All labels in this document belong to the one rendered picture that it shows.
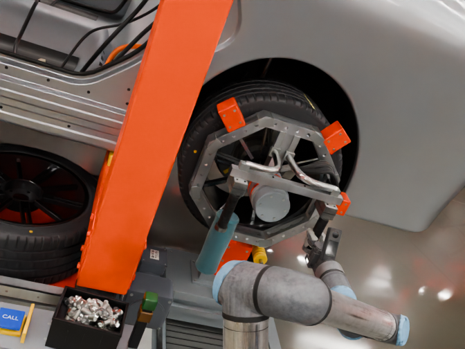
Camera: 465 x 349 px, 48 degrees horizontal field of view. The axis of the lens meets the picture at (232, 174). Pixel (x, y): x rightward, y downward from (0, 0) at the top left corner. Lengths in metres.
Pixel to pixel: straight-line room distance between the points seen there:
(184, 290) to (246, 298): 1.14
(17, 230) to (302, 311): 1.10
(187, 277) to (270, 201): 0.72
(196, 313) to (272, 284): 1.22
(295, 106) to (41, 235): 1.02
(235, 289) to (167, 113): 0.50
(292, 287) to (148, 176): 0.55
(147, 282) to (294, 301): 0.94
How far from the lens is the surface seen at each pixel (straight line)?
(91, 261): 1.70
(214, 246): 1.98
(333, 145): 1.99
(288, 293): 1.20
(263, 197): 1.86
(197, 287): 2.41
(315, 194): 1.84
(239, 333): 1.28
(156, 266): 2.11
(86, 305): 1.64
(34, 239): 1.95
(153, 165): 1.50
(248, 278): 1.24
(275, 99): 1.95
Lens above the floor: 1.70
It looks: 25 degrees down
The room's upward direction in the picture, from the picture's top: 23 degrees clockwise
